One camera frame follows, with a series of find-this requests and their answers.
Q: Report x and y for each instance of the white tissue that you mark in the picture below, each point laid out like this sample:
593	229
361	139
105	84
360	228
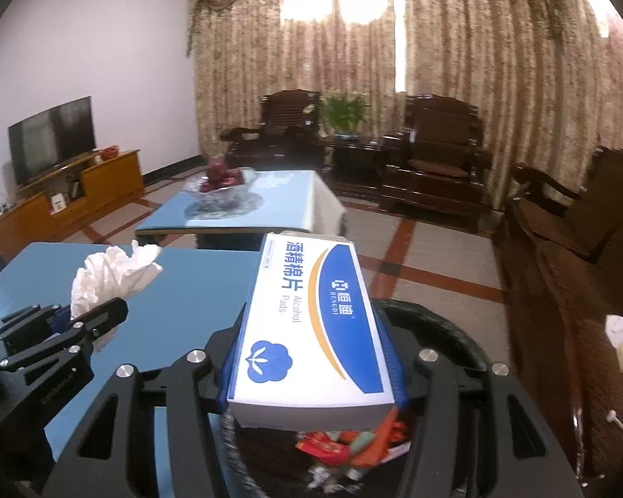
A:
114	275

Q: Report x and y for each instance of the wooden television cabinet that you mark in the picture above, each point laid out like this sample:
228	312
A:
111	181

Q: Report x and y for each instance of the patterned beige curtains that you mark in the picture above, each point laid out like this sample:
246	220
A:
446	36

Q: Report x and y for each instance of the pile of red fruit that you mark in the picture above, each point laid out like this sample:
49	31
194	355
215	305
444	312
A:
218	171

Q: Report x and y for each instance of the white and blue box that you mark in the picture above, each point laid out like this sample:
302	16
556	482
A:
311	321

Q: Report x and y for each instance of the dark wooden armchair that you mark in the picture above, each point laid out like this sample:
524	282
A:
285	109
441	129

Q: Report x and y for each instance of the glass fruit bowl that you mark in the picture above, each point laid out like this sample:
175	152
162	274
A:
223	194

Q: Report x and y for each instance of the small white round item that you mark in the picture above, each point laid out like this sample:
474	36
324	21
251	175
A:
618	329

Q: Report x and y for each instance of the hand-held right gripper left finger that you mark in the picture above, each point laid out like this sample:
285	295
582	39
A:
207	373

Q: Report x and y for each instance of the dark wooden side table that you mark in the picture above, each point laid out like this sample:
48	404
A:
353	158

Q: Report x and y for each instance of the black flat television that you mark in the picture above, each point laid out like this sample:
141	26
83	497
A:
52	137

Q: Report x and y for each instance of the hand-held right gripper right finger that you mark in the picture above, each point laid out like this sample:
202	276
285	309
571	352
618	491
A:
420	373

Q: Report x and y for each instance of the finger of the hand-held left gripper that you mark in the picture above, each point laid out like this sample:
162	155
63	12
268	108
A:
91	324
26	324

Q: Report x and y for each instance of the small red packet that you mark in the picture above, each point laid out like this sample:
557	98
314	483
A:
322	446

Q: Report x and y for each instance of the dark wooden sofa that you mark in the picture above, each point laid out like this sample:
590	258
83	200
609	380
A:
550	269

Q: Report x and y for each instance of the orange-red wrapper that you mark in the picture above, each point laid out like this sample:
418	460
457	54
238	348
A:
389	433

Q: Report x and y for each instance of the blue top coffee table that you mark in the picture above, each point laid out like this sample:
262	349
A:
290	197

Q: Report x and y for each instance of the green potted plant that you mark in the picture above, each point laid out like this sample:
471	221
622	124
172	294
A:
342	111

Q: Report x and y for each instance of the black woven trash bin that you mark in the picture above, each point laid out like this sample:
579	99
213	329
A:
446	321

